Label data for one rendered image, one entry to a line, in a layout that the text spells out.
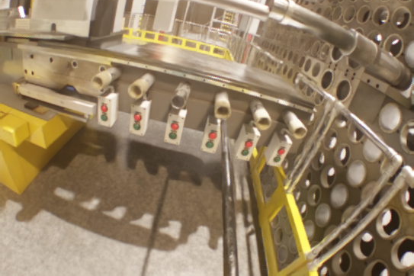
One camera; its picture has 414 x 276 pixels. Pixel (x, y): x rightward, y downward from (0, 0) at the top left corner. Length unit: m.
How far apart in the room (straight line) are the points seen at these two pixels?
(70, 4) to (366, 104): 2.04
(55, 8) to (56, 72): 0.36
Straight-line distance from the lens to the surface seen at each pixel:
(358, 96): 1.70
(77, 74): 1.16
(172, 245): 1.30
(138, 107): 0.90
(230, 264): 0.34
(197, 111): 0.94
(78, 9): 1.06
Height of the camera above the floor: 1.17
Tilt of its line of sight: 27 degrees down
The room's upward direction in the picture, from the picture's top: 16 degrees clockwise
